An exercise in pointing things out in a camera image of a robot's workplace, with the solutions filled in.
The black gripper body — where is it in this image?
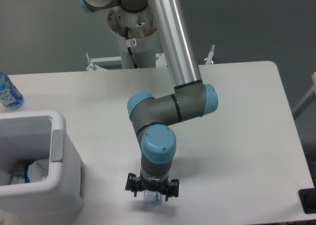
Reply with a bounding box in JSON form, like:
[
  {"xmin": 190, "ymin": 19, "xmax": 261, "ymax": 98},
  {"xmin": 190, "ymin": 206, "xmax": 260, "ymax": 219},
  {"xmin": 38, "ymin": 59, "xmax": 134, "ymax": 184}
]
[{"xmin": 139, "ymin": 177, "xmax": 170, "ymax": 194}]

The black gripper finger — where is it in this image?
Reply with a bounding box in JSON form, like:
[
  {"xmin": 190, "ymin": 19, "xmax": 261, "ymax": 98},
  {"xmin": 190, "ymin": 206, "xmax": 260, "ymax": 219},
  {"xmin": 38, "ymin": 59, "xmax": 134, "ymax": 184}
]
[
  {"xmin": 164, "ymin": 179, "xmax": 179, "ymax": 201},
  {"xmin": 125, "ymin": 173, "xmax": 141, "ymax": 197}
]

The clear plastic bottle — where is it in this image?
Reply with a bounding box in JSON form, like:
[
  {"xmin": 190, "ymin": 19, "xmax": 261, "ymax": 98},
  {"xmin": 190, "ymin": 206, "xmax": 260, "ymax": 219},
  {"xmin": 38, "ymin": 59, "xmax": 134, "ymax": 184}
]
[{"xmin": 143, "ymin": 190, "xmax": 163, "ymax": 209}]

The white plastic wrapper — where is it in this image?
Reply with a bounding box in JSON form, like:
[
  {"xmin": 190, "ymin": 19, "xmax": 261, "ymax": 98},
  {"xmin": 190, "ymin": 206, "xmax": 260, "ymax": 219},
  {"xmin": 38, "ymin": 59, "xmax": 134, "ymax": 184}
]
[{"xmin": 28, "ymin": 159, "xmax": 49, "ymax": 183}]

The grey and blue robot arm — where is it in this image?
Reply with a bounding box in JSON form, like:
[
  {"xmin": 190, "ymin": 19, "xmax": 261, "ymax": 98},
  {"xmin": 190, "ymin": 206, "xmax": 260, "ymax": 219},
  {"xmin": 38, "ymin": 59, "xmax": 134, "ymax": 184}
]
[{"xmin": 79, "ymin": 0, "xmax": 218, "ymax": 204}]

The white plastic trash can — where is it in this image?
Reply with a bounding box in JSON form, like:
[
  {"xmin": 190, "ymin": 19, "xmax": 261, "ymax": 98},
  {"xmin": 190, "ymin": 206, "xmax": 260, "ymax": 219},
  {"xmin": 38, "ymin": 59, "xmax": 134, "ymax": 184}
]
[{"xmin": 0, "ymin": 111, "xmax": 84, "ymax": 214}]

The blue yellow snack packet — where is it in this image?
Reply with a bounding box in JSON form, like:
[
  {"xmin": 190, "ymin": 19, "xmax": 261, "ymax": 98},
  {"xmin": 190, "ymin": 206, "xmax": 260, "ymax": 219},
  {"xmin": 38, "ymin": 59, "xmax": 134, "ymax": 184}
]
[{"xmin": 11, "ymin": 160, "xmax": 34, "ymax": 185}]

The black clamp at table edge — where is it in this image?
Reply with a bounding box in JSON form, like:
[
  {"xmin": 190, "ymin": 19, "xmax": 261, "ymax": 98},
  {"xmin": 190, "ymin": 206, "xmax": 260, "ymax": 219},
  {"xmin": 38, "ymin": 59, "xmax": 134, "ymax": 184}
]
[{"xmin": 298, "ymin": 188, "xmax": 316, "ymax": 214}]

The blue labelled drink bottle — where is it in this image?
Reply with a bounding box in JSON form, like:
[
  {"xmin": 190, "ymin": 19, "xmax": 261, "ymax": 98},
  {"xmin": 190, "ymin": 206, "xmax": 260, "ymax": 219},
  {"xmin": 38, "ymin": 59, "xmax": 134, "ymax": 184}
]
[{"xmin": 0, "ymin": 72, "xmax": 24, "ymax": 110}]

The white metal base frame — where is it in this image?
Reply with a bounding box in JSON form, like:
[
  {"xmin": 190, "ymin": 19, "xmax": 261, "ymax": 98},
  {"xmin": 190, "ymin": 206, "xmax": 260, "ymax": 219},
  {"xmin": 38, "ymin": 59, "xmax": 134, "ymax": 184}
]
[{"xmin": 86, "ymin": 44, "xmax": 216, "ymax": 71}]

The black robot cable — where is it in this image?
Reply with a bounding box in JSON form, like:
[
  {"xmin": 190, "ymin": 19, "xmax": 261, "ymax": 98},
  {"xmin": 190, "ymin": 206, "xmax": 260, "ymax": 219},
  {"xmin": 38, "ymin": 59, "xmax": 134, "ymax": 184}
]
[{"xmin": 124, "ymin": 27, "xmax": 139, "ymax": 69}]

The white metal frame at right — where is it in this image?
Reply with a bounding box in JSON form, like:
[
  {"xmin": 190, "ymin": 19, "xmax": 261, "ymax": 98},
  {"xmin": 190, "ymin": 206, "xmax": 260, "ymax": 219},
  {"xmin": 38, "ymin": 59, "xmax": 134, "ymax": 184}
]
[{"xmin": 292, "ymin": 73, "xmax": 316, "ymax": 120}]

